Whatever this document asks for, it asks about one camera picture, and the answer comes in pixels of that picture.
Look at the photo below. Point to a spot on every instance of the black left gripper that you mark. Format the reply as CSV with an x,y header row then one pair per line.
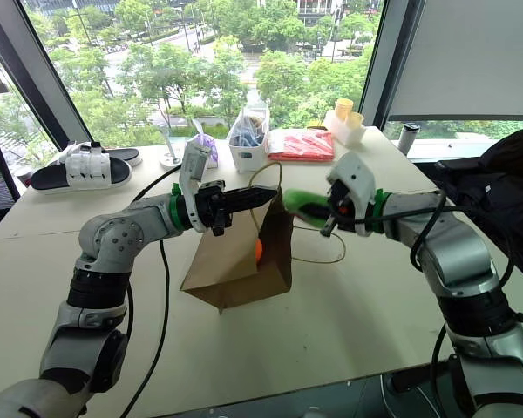
x,y
211,204

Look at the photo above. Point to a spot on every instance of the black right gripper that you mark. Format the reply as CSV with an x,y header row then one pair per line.
x,y
342,204

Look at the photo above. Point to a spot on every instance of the green plush toy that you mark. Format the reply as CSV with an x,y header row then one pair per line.
x,y
294,198

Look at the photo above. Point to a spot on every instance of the brown paper bag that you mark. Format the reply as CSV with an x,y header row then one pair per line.
x,y
231,270

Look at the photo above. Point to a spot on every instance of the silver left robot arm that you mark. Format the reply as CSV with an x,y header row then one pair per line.
x,y
113,237

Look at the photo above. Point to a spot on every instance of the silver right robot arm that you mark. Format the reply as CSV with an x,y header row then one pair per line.
x,y
453,252

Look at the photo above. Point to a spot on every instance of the clear plastic bag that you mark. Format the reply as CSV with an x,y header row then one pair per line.
x,y
250,124

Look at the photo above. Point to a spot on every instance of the black fabric bag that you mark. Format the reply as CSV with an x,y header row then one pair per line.
x,y
501,187

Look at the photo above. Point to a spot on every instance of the white storage bin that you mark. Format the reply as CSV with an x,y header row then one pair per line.
x,y
248,157

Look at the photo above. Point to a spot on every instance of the orange ball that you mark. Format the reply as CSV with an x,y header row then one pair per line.
x,y
258,252

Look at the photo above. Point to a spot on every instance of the green right wrist clamp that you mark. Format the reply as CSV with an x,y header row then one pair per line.
x,y
378,201

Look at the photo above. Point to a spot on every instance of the green wrist clamp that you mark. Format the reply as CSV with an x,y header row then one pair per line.
x,y
176,217
378,201

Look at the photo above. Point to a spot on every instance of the purple white packet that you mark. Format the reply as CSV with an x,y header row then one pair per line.
x,y
210,150

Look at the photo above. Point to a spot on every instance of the green left wrist clamp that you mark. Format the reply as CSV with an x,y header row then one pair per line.
x,y
176,217

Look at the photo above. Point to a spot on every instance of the red packet stack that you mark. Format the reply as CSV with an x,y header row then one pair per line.
x,y
300,146

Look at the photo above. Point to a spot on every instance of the white round-base stand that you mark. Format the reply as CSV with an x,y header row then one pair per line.
x,y
171,160

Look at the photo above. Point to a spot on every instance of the white plastic box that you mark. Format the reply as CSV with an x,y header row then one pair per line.
x,y
346,132

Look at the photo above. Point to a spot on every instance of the yellow plastic cup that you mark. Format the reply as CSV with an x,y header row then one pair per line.
x,y
356,119
344,108

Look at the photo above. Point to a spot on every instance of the grey tumbler with black lid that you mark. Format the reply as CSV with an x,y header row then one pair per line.
x,y
408,139

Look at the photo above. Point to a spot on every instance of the white roller blind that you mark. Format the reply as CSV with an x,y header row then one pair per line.
x,y
466,61

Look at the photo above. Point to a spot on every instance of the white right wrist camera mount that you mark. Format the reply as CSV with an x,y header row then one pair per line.
x,y
357,178

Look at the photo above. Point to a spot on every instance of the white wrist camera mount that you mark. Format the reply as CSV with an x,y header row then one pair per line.
x,y
192,167
357,178

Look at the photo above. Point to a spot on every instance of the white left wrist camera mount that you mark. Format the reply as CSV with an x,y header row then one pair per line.
x,y
192,167

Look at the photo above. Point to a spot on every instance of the dark window frame post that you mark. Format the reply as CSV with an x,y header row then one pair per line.
x,y
377,61
39,69

